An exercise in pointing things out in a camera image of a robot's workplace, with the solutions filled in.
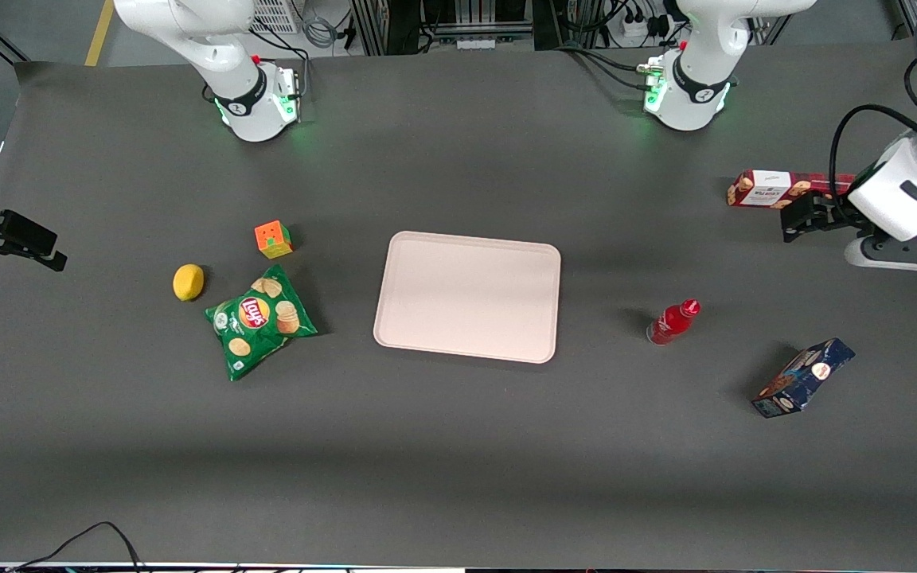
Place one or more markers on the blue cookie box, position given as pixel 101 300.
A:
pixel 801 378

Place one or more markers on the dark metal equipment rack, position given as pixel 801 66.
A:
pixel 442 24

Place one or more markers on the colourful puzzle cube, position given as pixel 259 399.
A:
pixel 273 240

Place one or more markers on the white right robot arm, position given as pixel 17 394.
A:
pixel 220 48

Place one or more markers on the yellow lemon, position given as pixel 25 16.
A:
pixel 188 282

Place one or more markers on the white perforated box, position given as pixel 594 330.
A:
pixel 275 14

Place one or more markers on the green chips bag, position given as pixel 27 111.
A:
pixel 259 322

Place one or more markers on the white power strip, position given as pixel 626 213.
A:
pixel 643 30

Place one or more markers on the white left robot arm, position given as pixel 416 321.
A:
pixel 697 95

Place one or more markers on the red drink bottle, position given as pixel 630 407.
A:
pixel 669 324

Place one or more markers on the red tartan cookie box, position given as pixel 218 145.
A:
pixel 761 189

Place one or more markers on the beige plastic tray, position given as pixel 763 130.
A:
pixel 466 296

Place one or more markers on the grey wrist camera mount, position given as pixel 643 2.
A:
pixel 904 256

